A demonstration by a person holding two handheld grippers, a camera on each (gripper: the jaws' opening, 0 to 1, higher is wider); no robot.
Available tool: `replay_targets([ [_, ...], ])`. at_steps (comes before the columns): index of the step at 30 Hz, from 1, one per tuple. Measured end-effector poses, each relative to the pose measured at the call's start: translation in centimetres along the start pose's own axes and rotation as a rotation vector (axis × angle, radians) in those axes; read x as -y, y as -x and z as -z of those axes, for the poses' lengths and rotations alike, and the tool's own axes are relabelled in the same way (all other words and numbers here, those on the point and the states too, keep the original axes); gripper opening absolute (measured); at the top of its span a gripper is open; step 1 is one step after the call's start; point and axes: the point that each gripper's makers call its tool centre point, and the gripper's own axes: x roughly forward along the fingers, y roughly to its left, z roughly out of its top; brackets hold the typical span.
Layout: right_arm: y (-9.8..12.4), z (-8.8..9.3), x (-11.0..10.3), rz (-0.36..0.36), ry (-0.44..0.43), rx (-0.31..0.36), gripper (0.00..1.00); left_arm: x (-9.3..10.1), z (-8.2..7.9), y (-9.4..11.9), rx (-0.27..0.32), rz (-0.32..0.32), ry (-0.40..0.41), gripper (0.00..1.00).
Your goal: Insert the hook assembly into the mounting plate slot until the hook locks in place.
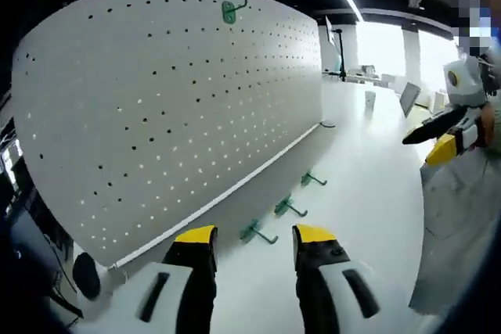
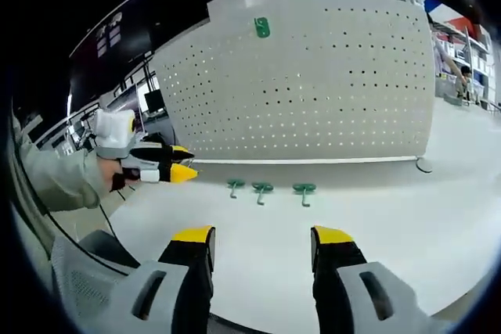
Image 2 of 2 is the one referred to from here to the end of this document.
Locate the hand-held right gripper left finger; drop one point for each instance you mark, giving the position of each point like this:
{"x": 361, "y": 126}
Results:
{"x": 184, "y": 271}

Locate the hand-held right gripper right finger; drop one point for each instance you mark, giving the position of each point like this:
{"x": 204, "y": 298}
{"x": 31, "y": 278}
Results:
{"x": 340, "y": 271}

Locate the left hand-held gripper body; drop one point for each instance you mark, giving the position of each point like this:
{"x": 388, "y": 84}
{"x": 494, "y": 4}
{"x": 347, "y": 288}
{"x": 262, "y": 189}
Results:
{"x": 113, "y": 134}

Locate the green hook assembly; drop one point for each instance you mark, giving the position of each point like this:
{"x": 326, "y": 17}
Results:
{"x": 305, "y": 187}
{"x": 262, "y": 186}
{"x": 261, "y": 28}
{"x": 236, "y": 183}

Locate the white pegboard mounting plate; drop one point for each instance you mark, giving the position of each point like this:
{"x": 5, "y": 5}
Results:
{"x": 293, "y": 107}

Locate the person's left hand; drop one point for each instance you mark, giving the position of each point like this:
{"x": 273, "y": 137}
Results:
{"x": 107, "y": 171}

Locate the black monitor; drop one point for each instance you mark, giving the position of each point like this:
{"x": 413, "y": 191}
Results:
{"x": 153, "y": 101}

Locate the person's grey jacket torso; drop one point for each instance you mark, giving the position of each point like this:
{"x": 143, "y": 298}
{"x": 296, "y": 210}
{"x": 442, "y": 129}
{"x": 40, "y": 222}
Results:
{"x": 33, "y": 224}

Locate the white box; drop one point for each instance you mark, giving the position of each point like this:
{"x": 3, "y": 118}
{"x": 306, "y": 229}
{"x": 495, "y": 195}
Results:
{"x": 227, "y": 7}

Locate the metal storage shelf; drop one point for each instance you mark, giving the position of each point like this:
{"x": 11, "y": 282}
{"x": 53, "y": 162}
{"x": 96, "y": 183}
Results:
{"x": 469, "y": 44}

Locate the large dark wall display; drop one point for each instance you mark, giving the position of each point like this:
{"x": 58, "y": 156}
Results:
{"x": 137, "y": 29}

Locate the red blue wall banner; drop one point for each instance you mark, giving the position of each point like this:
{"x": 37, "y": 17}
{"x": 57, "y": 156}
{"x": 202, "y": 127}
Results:
{"x": 454, "y": 13}

